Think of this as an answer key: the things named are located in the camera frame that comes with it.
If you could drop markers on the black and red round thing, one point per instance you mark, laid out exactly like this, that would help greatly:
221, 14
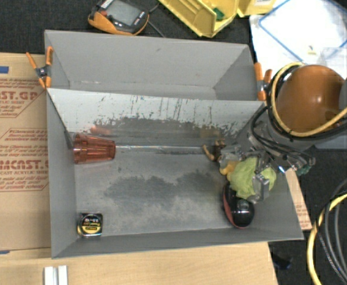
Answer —
240, 214

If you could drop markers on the grey metal bin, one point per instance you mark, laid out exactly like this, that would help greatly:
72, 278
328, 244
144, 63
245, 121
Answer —
161, 188

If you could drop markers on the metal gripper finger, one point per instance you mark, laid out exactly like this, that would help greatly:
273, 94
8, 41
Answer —
260, 187
232, 154

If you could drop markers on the black and yellow tape measure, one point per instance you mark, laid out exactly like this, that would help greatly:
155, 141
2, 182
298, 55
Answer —
89, 225

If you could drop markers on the brown and yellow toy figure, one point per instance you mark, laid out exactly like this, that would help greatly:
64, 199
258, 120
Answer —
214, 151

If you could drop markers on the orange clear plastic cup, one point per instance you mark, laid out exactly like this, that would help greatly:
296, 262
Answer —
93, 149

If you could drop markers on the yellow toy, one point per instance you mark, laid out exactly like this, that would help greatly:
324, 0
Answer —
226, 168

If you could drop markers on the brown cardboard board red print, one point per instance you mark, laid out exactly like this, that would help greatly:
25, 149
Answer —
19, 206

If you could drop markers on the yellow-green cloth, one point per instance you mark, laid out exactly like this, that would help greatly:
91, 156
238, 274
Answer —
244, 175

